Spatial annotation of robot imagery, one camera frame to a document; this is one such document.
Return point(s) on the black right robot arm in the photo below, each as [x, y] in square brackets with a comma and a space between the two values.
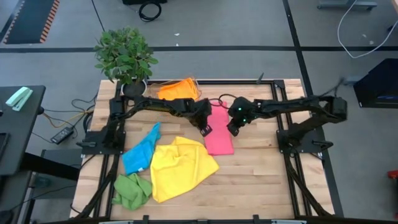
[295, 107]

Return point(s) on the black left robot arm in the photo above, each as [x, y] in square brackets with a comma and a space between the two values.
[155, 105]

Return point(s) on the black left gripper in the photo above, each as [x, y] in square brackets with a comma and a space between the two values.
[200, 112]

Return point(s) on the red object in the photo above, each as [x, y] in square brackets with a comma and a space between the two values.
[393, 174]

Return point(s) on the grey metal table foot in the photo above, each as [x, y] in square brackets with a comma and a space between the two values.
[348, 4]

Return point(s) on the clear plastic bin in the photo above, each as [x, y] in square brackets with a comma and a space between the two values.
[201, 93]

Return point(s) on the orange microfiber towel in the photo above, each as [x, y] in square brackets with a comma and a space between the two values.
[177, 90]

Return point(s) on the white plant pot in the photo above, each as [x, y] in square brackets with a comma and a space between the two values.
[133, 90]

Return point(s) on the blue microfiber towel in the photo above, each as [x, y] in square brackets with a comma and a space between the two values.
[140, 155]

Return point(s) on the mint green stapler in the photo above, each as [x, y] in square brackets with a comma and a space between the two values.
[18, 98]

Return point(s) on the black case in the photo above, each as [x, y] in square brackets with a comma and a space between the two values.
[377, 84]

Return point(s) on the black desk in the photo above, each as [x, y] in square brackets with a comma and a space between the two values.
[18, 130]

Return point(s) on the green microfiber towel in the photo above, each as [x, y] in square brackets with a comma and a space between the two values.
[132, 191]

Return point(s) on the black orange-striped floor mat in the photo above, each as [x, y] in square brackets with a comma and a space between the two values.
[31, 21]

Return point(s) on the pink microfiber towel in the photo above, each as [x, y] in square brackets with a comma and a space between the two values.
[217, 137]

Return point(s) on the yellow microfiber towel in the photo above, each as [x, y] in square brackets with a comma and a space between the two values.
[180, 168]

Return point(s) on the green leafy plant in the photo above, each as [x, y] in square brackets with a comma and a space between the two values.
[124, 56]

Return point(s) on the black power adapter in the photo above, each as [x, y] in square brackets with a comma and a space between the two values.
[62, 135]

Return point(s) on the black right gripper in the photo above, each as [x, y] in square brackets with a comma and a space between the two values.
[242, 110]

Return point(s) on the black aluminium table frame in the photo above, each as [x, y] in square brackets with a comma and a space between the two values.
[233, 82]

